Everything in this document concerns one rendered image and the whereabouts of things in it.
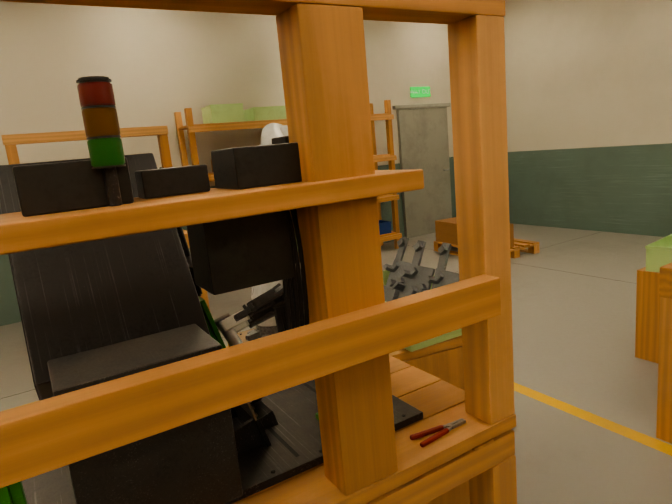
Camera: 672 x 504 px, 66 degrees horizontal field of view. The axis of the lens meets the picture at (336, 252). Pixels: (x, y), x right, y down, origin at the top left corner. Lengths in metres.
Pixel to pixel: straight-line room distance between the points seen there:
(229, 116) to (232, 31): 1.31
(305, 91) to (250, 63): 6.54
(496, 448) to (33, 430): 1.06
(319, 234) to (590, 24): 8.05
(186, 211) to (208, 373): 0.26
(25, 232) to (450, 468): 1.04
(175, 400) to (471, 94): 0.88
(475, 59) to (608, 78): 7.41
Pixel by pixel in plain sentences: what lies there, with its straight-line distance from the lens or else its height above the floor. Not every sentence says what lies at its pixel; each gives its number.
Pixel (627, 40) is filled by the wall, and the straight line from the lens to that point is 8.55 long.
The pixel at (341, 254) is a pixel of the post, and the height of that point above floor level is 1.39.
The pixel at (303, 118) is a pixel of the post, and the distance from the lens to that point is 0.99.
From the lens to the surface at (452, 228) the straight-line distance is 7.31.
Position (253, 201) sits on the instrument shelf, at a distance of 0.88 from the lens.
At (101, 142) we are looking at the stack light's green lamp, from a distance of 0.88.
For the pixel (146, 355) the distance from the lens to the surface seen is 1.09.
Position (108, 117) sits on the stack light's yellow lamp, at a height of 1.67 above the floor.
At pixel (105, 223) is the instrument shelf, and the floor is 1.52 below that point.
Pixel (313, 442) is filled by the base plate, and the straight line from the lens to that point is 1.36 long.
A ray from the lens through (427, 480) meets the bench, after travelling 1.34.
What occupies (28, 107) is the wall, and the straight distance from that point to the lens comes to 6.81.
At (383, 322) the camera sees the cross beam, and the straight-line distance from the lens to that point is 1.04.
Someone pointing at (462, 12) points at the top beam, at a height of 1.85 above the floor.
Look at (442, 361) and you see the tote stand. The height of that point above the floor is 0.71.
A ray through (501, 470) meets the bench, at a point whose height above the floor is 0.74.
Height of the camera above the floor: 1.60
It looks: 11 degrees down
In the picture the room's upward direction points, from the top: 5 degrees counter-clockwise
